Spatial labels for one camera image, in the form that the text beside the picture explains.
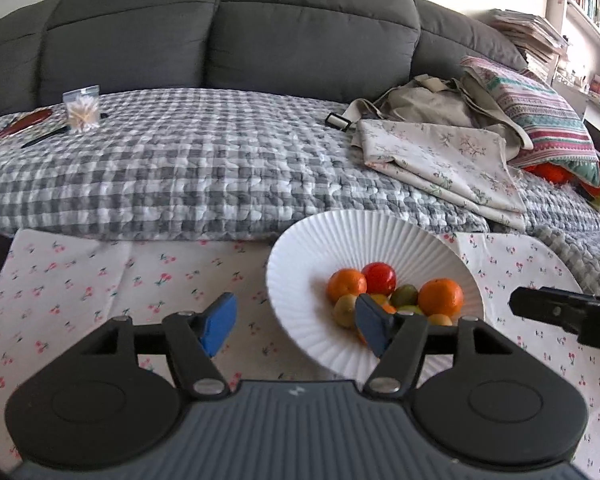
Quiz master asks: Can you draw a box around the white ribbed plate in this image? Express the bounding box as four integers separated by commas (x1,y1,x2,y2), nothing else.
266,210,486,376

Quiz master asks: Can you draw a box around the dark grey sofa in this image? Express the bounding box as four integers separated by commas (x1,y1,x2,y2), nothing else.
0,0,528,121

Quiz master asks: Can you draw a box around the stack of papers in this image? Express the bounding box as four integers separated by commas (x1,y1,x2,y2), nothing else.
490,9,568,81

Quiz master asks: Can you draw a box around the red oval object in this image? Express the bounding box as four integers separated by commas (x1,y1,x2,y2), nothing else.
0,107,53,137

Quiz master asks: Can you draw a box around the folded floral cloth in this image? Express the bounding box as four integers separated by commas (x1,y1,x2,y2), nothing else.
350,119,528,233

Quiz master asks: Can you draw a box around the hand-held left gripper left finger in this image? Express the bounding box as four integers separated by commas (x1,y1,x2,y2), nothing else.
80,292,238,400

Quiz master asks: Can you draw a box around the red cherry tomato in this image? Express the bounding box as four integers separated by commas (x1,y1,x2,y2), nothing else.
362,261,397,296

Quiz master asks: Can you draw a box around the orange fuzzy cloth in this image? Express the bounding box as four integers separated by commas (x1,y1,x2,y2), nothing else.
522,162,573,184

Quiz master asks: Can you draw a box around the striped colourful cushion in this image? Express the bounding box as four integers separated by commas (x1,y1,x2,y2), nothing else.
460,56,600,188

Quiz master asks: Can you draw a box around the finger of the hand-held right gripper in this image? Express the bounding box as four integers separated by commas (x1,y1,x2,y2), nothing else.
509,286,600,348

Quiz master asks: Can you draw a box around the blemished orange mandarin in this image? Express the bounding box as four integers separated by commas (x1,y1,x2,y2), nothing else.
327,268,368,301

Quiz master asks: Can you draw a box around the grey checkered blanket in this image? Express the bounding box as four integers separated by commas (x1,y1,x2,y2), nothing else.
0,87,600,298

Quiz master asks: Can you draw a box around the black pen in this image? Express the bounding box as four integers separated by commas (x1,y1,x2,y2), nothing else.
21,127,70,149

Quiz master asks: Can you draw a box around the cherry print tablecloth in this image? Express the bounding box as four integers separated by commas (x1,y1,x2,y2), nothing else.
0,227,600,480

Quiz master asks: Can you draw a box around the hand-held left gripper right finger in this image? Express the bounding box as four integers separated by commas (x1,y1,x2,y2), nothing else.
355,294,513,396

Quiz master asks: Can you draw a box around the bag of cotton swabs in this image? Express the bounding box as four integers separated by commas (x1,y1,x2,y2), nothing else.
62,85,102,135

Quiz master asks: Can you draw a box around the beige cloth bag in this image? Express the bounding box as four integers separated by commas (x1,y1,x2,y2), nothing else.
345,74,533,151

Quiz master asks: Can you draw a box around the small green fruit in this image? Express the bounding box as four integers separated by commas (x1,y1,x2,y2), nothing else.
390,284,421,308

